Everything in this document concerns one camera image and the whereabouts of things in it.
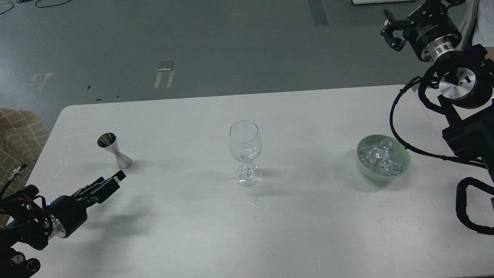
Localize pile of ice cubes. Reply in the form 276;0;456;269
357;138;403;176

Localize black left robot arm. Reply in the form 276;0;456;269
1;164;126;278

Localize person in white shirt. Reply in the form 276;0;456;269
472;0;494;48

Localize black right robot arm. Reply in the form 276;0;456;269
381;0;494;177

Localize green bowl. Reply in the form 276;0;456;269
355;134;411;182

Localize black floor cable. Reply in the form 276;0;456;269
0;0;73;15

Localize clear wine glass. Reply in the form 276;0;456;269
229;120;262;186

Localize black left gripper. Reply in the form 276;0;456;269
47;170;126;239

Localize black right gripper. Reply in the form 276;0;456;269
381;0;465;62

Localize steel double jigger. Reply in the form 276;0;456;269
97;132;133;170

